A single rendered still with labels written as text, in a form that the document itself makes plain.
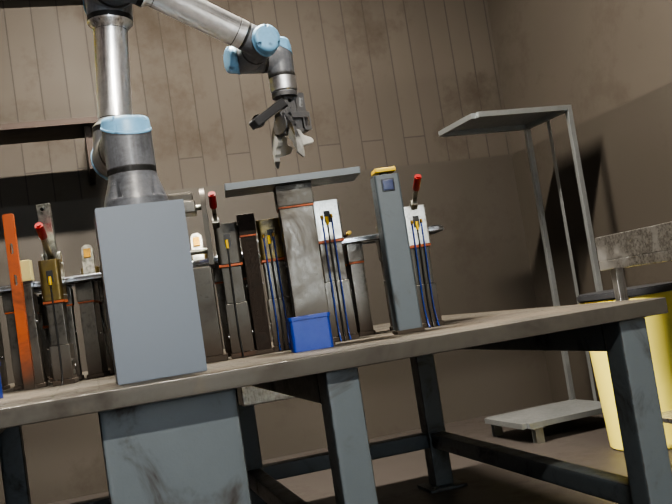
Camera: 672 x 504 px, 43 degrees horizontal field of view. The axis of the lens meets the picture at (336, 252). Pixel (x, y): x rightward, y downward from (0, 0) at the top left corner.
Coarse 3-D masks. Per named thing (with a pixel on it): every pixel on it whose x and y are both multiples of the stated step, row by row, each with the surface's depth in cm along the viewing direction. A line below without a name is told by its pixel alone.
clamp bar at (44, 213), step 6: (42, 204) 244; (48, 204) 244; (42, 210) 242; (48, 210) 244; (42, 216) 244; (48, 216) 244; (42, 222) 244; (48, 222) 244; (48, 228) 244; (48, 234) 244; (54, 234) 246; (48, 240) 244; (54, 240) 245; (54, 246) 245; (54, 252) 245
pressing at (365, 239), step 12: (432, 228) 265; (348, 240) 262; (360, 240) 262; (372, 240) 280; (192, 264) 260; (204, 264) 273; (72, 276) 250; (84, 276) 250; (96, 276) 250; (0, 288) 247; (36, 288) 268
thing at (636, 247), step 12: (648, 228) 302; (660, 228) 296; (600, 240) 331; (612, 240) 324; (624, 240) 317; (636, 240) 310; (648, 240) 303; (660, 240) 297; (600, 252) 332; (612, 252) 325; (624, 252) 318; (636, 252) 311; (648, 252) 304; (660, 252) 297; (600, 264) 334; (612, 264) 326; (624, 264) 318; (636, 264) 311; (612, 276) 331; (624, 276) 330; (624, 288) 329; (624, 300) 329
